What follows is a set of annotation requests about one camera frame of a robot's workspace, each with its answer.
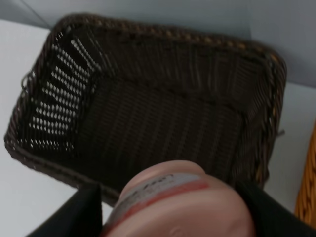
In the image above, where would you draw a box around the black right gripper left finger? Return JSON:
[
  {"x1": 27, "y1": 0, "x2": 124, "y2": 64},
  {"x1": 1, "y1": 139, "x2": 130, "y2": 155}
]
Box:
[{"x1": 28, "y1": 184, "x2": 103, "y2": 237}]

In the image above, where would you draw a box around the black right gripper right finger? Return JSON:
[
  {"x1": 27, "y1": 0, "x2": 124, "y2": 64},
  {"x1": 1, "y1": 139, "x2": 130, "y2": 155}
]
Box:
[{"x1": 236, "y1": 182, "x2": 316, "y2": 237}]

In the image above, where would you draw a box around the pink lotion bottle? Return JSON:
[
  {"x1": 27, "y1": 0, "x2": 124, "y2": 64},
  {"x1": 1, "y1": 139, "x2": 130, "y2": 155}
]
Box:
[{"x1": 101, "y1": 160, "x2": 256, "y2": 237}]

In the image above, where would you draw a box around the light brown wicker basket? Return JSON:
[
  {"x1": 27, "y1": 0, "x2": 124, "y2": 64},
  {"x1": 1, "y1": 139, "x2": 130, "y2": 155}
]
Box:
[{"x1": 295, "y1": 124, "x2": 316, "y2": 229}]

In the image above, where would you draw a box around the dark brown wicker basket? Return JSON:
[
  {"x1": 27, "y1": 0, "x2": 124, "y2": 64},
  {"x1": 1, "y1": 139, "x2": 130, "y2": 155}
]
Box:
[{"x1": 4, "y1": 14, "x2": 287, "y2": 205}]

